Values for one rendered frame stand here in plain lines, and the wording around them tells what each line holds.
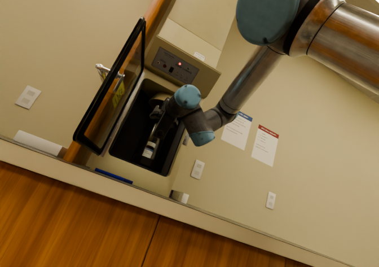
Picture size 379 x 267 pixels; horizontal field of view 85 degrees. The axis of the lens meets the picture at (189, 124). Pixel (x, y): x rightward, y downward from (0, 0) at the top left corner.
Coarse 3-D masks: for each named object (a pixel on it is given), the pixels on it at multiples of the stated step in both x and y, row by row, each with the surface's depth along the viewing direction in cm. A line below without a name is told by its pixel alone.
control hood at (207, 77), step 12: (156, 36) 83; (156, 48) 85; (168, 48) 85; (180, 48) 86; (144, 60) 88; (192, 60) 88; (156, 72) 91; (204, 72) 91; (216, 72) 91; (180, 84) 93; (192, 84) 93; (204, 84) 93; (204, 96) 96
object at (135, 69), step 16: (128, 64) 64; (128, 80) 71; (96, 96) 50; (112, 96) 61; (128, 96) 81; (96, 112) 54; (112, 112) 68; (80, 128) 48; (96, 128) 59; (80, 144) 52; (96, 144) 66
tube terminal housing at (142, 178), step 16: (160, 32) 97; (176, 32) 100; (192, 48) 102; (208, 48) 106; (160, 80) 92; (96, 160) 76; (112, 160) 78; (176, 160) 87; (128, 176) 79; (144, 176) 81; (160, 176) 84; (160, 192) 82
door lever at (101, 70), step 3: (96, 66) 56; (99, 66) 56; (102, 66) 57; (99, 69) 57; (102, 69) 57; (105, 69) 57; (108, 69) 57; (99, 72) 58; (102, 72) 58; (99, 75) 60; (102, 75) 59; (105, 75) 61; (102, 78) 62; (102, 81) 64
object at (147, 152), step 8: (152, 120) 90; (152, 128) 88; (144, 136) 88; (152, 136) 87; (144, 144) 86; (152, 144) 86; (160, 144) 88; (136, 152) 86; (144, 152) 84; (152, 152) 85
